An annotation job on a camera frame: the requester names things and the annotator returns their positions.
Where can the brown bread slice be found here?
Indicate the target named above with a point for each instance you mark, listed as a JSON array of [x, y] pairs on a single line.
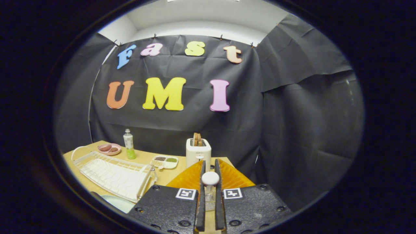
[[197, 139]]

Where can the white toaster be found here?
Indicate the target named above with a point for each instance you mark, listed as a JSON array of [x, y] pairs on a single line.
[[198, 152]]

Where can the clear bottle with green liquid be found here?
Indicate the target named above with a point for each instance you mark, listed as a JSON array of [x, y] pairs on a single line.
[[129, 146]]

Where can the pink plate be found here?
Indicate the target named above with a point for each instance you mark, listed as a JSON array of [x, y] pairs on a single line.
[[109, 152]]

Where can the white divided dish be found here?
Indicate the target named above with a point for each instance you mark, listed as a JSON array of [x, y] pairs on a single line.
[[165, 164]]

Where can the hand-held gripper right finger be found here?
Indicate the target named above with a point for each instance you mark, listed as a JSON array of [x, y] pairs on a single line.
[[250, 208]]

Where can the black backdrop cloth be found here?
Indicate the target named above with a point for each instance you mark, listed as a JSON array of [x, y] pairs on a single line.
[[182, 126]]

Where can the brown sausage piece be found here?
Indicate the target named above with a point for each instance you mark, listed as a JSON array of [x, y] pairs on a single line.
[[113, 149], [105, 148]]

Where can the pale green plate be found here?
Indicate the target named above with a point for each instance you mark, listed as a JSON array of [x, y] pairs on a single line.
[[118, 203]]

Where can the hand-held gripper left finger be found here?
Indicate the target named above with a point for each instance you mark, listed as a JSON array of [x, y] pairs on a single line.
[[165, 208]]

